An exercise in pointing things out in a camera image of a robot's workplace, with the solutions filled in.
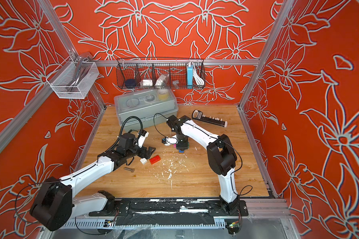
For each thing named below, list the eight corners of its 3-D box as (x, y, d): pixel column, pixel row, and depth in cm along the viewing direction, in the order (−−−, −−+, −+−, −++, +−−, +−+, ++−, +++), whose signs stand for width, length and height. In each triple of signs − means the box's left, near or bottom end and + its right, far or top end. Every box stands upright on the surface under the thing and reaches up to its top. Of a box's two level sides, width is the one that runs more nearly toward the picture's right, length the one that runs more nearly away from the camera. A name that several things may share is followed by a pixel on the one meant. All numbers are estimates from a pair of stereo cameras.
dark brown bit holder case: (190, 118, 115) (190, 116, 113) (193, 110, 120) (193, 108, 118) (226, 127, 108) (227, 125, 107) (227, 119, 113) (228, 117, 112)
